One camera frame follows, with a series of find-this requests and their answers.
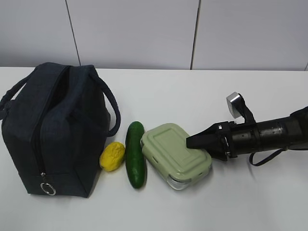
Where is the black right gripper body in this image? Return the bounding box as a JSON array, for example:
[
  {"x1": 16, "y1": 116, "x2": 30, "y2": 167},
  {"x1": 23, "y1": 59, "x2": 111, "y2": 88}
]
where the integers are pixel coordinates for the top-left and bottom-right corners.
[{"x1": 215, "y1": 121, "x2": 259, "y2": 158}]

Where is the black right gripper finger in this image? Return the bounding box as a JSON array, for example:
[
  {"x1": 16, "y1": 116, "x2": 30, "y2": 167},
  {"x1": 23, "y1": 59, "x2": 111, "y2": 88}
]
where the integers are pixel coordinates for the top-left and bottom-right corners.
[
  {"x1": 204, "y1": 144, "x2": 229, "y2": 161},
  {"x1": 186, "y1": 125, "x2": 222, "y2": 150}
]

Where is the green lidded glass container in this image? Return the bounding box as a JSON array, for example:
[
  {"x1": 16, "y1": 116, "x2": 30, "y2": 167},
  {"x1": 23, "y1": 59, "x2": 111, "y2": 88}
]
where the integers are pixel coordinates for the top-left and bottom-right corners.
[{"x1": 141, "y1": 123, "x2": 212, "y2": 191}]

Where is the green cucumber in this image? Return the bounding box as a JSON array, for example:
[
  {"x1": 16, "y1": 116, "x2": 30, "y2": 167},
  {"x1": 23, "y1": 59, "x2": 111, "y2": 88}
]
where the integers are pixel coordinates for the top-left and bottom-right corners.
[{"x1": 125, "y1": 121, "x2": 146, "y2": 189}]

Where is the yellow lemon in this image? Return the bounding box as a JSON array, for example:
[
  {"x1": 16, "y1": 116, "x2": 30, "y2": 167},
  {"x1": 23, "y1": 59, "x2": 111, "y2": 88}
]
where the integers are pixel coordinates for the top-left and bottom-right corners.
[{"x1": 99, "y1": 142, "x2": 125, "y2": 172}]

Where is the dark blue lunch bag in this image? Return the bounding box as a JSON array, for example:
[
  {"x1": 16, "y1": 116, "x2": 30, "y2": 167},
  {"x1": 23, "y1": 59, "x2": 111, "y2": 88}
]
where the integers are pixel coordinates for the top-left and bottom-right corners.
[{"x1": 0, "y1": 63, "x2": 121, "y2": 198}]

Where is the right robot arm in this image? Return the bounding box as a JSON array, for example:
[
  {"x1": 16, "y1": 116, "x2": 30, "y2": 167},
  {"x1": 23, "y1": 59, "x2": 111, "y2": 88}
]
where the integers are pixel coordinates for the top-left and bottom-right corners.
[{"x1": 186, "y1": 107, "x2": 308, "y2": 166}]

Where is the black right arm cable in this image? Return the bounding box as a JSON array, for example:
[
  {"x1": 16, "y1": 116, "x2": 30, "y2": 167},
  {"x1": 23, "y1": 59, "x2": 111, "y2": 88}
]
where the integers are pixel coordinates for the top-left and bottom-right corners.
[{"x1": 249, "y1": 148, "x2": 288, "y2": 167}]

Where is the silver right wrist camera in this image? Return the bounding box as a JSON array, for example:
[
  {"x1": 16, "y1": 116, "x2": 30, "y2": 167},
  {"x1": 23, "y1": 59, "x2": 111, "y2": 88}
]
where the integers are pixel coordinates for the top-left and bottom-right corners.
[{"x1": 226, "y1": 92, "x2": 245, "y2": 119}]

